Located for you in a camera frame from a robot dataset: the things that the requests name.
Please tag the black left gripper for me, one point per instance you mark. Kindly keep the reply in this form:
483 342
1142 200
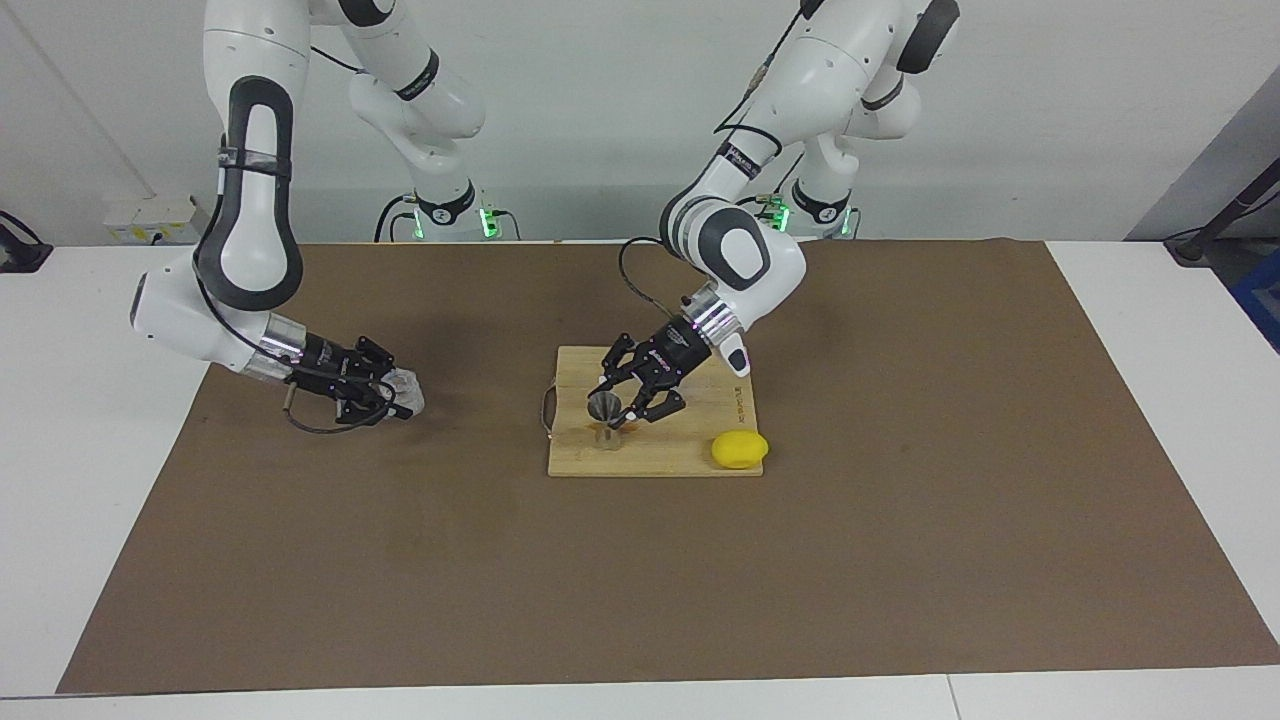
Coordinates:
675 355

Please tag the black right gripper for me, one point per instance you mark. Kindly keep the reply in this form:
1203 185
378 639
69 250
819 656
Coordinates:
325 368

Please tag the clear glass cup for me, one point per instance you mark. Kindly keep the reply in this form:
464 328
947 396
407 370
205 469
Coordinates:
408 392

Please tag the steel jigger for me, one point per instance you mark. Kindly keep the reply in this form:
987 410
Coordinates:
604 408

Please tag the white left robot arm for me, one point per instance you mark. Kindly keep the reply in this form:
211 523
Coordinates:
780 120

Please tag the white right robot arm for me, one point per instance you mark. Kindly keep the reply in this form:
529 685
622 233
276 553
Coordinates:
250 230

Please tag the bamboo cutting board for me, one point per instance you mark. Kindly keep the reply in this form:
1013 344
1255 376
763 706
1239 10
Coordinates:
700 420

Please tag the yellow lemon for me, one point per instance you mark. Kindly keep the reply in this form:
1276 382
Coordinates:
740 450

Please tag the brown table mat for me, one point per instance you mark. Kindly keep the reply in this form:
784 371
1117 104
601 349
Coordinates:
640 580

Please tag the black stand leg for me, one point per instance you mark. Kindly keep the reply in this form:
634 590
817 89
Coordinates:
1215 222

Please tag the white wall socket box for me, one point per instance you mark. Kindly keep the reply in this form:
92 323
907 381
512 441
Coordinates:
150 220

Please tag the black clamp mount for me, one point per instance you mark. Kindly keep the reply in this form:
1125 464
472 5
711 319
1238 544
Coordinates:
20 250

